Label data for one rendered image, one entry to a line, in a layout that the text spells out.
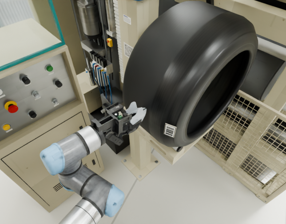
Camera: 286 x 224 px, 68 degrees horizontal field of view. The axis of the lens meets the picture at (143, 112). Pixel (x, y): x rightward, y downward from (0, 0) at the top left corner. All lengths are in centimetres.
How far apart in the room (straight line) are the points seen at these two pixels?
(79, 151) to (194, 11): 59
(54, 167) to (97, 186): 13
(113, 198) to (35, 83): 73
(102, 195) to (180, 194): 138
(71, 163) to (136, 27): 62
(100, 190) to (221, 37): 57
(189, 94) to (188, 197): 137
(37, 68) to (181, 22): 69
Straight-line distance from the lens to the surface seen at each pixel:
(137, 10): 93
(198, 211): 193
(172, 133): 76
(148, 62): 73
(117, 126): 64
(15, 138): 127
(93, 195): 62
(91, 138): 61
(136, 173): 198
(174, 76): 67
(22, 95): 116
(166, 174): 200
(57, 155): 59
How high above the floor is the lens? 181
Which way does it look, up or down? 49 degrees down
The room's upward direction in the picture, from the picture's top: straight up
